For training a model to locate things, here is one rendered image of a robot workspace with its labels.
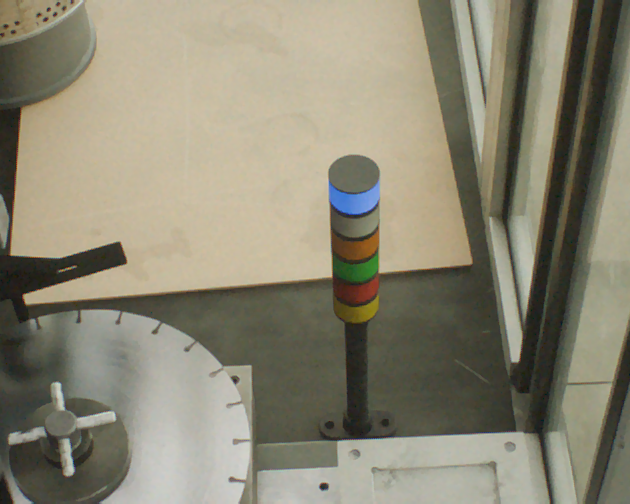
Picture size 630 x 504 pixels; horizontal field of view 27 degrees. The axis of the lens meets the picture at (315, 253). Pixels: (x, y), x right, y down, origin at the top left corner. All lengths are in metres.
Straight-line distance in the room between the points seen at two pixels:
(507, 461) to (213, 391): 0.29
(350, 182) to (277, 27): 0.79
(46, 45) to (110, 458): 0.72
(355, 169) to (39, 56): 0.74
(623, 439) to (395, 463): 0.47
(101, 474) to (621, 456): 0.54
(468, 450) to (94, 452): 0.35
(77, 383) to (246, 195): 0.48
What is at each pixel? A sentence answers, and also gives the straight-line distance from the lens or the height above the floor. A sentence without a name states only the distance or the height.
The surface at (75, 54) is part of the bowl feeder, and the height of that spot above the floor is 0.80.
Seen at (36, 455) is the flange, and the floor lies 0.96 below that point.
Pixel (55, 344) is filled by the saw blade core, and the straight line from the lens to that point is 1.32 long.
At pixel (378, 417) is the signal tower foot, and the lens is 1.47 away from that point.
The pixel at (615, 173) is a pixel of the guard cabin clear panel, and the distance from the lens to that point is 1.02.
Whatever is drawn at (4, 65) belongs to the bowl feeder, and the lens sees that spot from 1.79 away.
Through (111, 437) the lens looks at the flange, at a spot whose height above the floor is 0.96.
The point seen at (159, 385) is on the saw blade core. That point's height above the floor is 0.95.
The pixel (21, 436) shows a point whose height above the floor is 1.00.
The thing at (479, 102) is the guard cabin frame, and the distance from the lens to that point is 1.73.
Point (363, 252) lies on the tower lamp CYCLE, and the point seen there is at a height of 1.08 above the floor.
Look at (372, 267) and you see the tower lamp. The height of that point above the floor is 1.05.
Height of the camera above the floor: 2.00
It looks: 51 degrees down
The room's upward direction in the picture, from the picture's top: 3 degrees counter-clockwise
